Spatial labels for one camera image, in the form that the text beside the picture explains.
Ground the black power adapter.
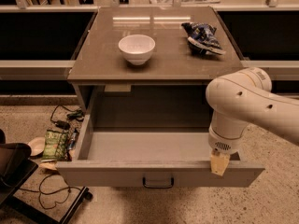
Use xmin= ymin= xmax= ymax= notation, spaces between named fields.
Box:
xmin=50 ymin=105 xmax=85 ymax=131

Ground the black cable on floor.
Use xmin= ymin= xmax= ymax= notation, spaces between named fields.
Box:
xmin=18 ymin=173 xmax=82 ymax=210

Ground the yellow snack packet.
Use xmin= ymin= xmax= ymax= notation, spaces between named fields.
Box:
xmin=39 ymin=161 xmax=57 ymax=171

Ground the grey top drawer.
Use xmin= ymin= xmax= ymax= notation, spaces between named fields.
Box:
xmin=55 ymin=91 xmax=265 ymax=189

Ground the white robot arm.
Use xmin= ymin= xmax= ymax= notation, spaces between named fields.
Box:
xmin=206 ymin=67 xmax=299 ymax=175

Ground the grey drawer cabinet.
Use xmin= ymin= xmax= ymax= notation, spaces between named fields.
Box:
xmin=68 ymin=7 xmax=242 ymax=131

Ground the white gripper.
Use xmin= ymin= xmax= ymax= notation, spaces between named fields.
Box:
xmin=208 ymin=127 xmax=243 ymax=176

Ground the white ceramic bowl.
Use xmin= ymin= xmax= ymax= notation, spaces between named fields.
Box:
xmin=118 ymin=35 xmax=155 ymax=65

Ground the pile of snack packets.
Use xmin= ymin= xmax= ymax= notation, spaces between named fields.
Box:
xmin=67 ymin=129 xmax=79 ymax=160

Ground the white plate on floor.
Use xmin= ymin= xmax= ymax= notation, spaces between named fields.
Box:
xmin=28 ymin=137 xmax=45 ymax=157

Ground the blue chip bag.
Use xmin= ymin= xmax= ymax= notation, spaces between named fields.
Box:
xmin=181 ymin=22 xmax=226 ymax=55

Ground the black chair base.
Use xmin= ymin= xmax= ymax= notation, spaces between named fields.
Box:
xmin=0 ymin=130 xmax=93 ymax=224

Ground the green chip bag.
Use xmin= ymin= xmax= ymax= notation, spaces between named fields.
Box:
xmin=42 ymin=130 xmax=68 ymax=161

